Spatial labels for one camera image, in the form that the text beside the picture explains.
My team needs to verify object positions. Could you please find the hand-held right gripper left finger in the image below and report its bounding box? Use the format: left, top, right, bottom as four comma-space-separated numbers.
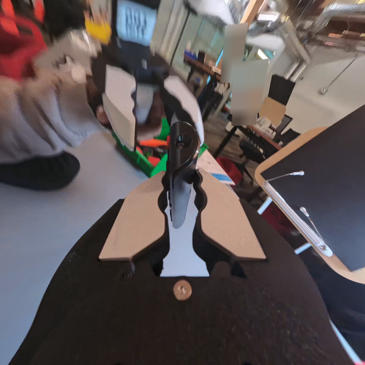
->
98, 171, 169, 262

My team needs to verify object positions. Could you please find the red plastic crate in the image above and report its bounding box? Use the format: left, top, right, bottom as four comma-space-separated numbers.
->
217, 156, 243, 184

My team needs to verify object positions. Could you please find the silver metal duct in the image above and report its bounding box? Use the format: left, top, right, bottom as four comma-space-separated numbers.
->
285, 0, 365, 80

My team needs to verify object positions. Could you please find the wooden office desk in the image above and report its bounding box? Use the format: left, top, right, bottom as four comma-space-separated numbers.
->
184, 54, 223, 86
214, 123, 284, 160

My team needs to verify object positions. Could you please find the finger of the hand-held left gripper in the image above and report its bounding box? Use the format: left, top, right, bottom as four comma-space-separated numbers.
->
102, 65, 138, 152
163, 75, 205, 144

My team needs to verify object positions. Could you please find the yellow plastic bin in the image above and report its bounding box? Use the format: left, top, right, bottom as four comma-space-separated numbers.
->
86, 18, 112, 44

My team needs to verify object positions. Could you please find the black rectangular object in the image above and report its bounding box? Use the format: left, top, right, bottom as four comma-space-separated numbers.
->
268, 74, 295, 106

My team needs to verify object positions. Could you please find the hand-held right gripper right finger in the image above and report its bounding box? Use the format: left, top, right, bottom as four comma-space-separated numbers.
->
192, 168, 267, 261

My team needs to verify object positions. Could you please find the green plastic bin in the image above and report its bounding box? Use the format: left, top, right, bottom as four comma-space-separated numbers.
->
111, 117, 209, 177

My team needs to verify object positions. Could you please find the orange marker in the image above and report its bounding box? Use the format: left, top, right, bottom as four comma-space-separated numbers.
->
140, 138, 169, 149

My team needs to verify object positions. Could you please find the printed instruction sheet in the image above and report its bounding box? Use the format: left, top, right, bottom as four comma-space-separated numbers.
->
197, 150, 236, 186

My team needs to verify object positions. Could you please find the black remote control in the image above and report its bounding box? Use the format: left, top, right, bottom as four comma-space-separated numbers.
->
165, 122, 200, 229

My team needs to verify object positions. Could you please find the white-tipped metal wire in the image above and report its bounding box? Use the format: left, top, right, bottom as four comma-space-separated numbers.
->
264, 171, 305, 183
299, 207, 325, 246

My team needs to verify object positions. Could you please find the person's left forearm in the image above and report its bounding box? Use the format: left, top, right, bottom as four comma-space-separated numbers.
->
0, 68, 106, 163

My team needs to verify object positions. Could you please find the black board with wooden edge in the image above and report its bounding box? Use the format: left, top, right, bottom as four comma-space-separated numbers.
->
255, 104, 365, 284

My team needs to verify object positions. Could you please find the brown cardboard piece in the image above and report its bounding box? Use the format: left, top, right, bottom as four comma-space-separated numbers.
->
260, 97, 286, 126

